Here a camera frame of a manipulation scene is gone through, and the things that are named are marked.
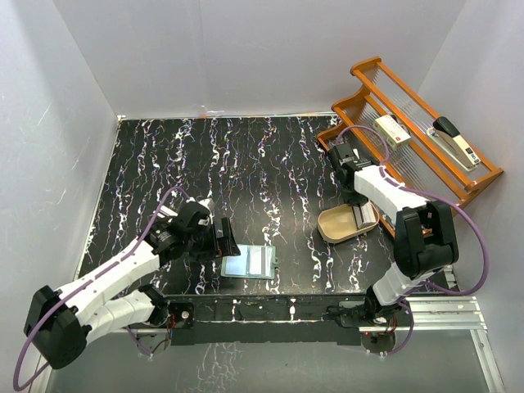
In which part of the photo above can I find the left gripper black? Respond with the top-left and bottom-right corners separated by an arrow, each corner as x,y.
185,217 -> 239,262

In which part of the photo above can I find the green card holder wallet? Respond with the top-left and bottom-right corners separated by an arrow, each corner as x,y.
221,245 -> 279,280

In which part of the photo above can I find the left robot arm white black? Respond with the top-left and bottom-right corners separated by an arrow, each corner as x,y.
24,201 -> 241,369

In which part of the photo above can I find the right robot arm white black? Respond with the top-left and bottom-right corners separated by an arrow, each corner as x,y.
327,143 -> 459,325

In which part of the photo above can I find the stack of credit cards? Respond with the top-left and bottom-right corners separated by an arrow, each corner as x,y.
351,202 -> 376,229

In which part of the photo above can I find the white staples box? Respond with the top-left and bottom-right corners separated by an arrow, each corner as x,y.
373,115 -> 411,151

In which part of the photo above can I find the orange wooden shelf rack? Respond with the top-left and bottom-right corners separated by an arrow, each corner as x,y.
315,56 -> 504,238

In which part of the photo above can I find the beige oval tray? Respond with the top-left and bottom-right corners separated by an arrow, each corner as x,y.
317,204 -> 379,244

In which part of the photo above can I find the small white black stapler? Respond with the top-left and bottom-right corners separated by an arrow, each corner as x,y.
157,206 -> 178,219

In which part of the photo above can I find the white black stapler on rack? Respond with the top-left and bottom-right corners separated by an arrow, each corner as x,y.
427,116 -> 481,172

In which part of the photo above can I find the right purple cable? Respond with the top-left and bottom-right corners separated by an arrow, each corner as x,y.
337,124 -> 490,357

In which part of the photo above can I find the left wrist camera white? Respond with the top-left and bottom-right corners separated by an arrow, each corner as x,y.
198,198 -> 215,215

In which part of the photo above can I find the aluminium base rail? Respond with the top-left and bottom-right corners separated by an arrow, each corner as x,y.
44,321 -> 505,392

